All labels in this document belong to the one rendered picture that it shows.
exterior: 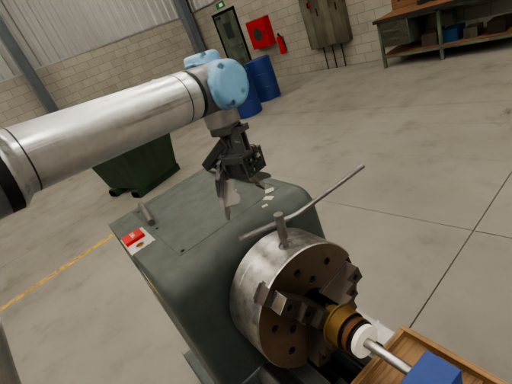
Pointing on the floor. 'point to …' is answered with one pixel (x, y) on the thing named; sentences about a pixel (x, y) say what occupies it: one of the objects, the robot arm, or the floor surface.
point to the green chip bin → (139, 168)
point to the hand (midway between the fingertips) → (244, 204)
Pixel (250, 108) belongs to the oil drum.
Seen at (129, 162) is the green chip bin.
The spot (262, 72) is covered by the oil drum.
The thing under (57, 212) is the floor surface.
